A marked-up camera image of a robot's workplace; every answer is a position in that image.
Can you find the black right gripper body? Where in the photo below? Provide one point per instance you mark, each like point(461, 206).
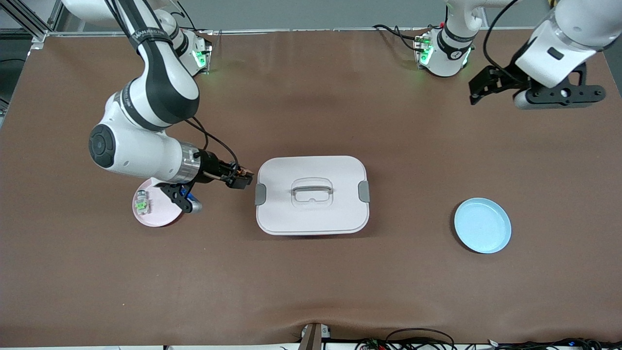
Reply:
point(212, 166)

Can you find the orange black push-button switch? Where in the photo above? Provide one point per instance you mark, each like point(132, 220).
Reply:
point(247, 171)

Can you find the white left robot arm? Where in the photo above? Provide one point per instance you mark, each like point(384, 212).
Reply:
point(554, 53)

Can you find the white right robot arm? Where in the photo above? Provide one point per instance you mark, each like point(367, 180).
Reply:
point(146, 97)

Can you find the white lidded box grey latches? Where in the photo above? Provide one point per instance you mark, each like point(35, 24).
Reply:
point(311, 216)

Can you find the pink round plate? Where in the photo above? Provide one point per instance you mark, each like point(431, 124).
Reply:
point(155, 216)

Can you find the brown table mat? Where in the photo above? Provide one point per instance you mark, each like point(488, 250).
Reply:
point(311, 291)

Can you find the light blue round plate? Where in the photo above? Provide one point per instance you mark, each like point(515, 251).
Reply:
point(482, 225)

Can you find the green white push-button switch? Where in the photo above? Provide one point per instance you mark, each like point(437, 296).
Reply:
point(141, 204)

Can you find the aluminium table edge rail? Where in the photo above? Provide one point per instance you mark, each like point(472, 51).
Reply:
point(316, 30)

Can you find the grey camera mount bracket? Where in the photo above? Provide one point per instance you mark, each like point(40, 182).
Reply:
point(313, 338)

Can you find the aluminium frame post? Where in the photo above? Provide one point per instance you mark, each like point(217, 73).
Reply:
point(36, 34)

